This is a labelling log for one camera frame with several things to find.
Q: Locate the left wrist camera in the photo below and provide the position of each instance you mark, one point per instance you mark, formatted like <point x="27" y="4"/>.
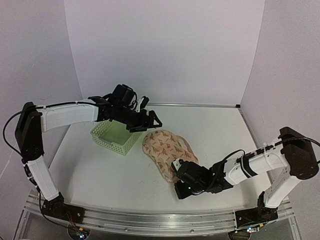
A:
<point x="141" y="103"/>

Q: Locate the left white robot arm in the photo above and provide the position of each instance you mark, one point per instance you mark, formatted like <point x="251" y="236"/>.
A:
<point x="34" y="120"/>

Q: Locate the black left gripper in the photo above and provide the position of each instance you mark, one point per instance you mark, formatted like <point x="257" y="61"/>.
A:
<point x="142" y="125"/>

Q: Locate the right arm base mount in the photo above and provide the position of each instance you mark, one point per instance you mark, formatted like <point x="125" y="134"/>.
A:
<point x="253" y="217"/>

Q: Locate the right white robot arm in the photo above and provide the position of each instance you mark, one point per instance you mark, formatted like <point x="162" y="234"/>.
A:
<point x="293" y="153"/>

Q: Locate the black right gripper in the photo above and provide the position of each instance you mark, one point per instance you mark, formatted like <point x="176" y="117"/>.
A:
<point x="182" y="193"/>

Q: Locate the green plastic basket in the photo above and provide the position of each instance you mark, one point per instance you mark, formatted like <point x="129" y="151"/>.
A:
<point x="114" y="136"/>

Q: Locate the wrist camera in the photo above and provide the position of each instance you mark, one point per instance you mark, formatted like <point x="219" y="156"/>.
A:
<point x="176" y="164"/>
<point x="141" y="103"/>

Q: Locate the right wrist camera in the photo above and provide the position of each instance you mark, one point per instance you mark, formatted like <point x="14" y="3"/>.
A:
<point x="176" y="164"/>

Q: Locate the aluminium front rail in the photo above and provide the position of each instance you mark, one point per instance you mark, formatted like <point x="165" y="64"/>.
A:
<point x="158" y="214"/>

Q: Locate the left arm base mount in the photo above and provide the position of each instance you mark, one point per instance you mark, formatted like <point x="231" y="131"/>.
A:
<point x="54" y="206"/>

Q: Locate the floral mesh laundry bag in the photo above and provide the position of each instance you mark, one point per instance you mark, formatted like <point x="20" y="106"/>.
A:
<point x="164" y="147"/>

